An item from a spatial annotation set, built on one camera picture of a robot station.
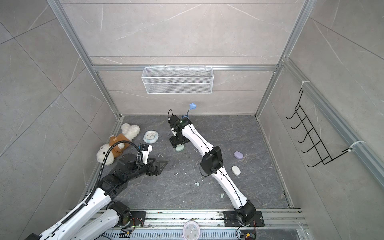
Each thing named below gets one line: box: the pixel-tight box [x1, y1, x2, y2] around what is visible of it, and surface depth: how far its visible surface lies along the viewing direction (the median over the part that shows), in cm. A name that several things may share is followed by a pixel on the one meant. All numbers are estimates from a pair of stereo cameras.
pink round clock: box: [182, 220, 201, 240], surface depth 70 cm
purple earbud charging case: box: [234, 151, 244, 160], surface depth 97 cm
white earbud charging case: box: [231, 165, 241, 176], surface depth 90 cm
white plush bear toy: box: [96, 123, 141, 166], surface depth 93 cm
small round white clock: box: [143, 130, 159, 144], surface depth 106 cm
